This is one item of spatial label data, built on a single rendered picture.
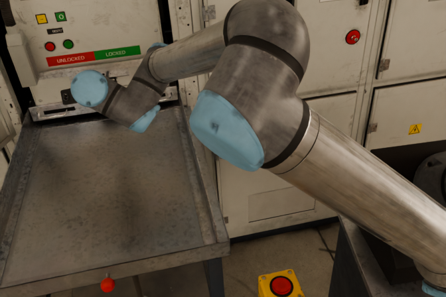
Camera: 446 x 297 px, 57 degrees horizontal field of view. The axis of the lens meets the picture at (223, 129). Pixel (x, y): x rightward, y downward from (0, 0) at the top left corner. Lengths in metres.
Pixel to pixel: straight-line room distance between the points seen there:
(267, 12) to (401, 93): 1.40
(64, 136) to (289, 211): 1.12
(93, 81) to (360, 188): 0.69
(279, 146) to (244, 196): 1.39
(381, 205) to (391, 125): 1.34
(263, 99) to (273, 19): 0.11
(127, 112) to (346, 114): 1.06
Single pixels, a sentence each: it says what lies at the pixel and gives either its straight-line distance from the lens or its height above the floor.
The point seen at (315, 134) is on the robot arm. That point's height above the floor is 1.34.
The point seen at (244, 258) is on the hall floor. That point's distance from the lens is 2.11.
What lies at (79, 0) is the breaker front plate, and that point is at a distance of 1.47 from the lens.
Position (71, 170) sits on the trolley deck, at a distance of 1.40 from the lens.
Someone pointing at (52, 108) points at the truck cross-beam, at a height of 0.91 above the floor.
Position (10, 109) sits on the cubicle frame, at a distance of 1.62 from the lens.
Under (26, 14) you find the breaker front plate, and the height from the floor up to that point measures 1.26.
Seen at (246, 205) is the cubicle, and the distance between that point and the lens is 1.97.
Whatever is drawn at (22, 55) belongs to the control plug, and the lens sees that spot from 1.44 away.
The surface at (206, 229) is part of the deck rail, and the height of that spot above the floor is 0.85.
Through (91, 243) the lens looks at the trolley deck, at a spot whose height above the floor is 0.85.
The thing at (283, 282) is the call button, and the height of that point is 0.91.
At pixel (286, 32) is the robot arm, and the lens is 0.55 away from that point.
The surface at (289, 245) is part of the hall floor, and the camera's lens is 2.17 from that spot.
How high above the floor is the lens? 1.67
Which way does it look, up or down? 35 degrees down
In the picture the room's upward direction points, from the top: 4 degrees counter-clockwise
